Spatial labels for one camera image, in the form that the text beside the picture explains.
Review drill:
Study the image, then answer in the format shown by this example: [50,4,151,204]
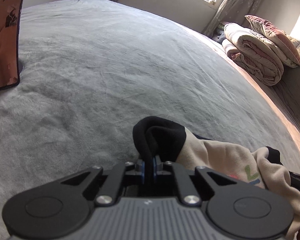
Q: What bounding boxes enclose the grey fleece bed blanket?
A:
[0,0,300,239]

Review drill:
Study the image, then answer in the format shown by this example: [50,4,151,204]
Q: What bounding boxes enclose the quilted grey bedspread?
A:
[274,36,300,129]

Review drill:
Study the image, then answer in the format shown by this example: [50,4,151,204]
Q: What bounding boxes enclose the beige and black sweatshirt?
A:
[133,116,300,239]

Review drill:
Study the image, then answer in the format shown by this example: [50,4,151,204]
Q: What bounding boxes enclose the folded beige pink quilt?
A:
[222,23,287,86]

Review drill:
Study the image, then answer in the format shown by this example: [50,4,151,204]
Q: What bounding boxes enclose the smartphone on stand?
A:
[0,0,23,90]

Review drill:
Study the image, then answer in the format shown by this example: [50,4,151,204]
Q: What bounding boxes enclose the patterned window curtain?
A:
[202,0,262,37]

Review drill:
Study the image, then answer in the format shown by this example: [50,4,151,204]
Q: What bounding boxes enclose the dark clothes by curtain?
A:
[212,21,229,44]

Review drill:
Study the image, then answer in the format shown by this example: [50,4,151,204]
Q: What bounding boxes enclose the pink beige pillow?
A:
[245,15,300,66]

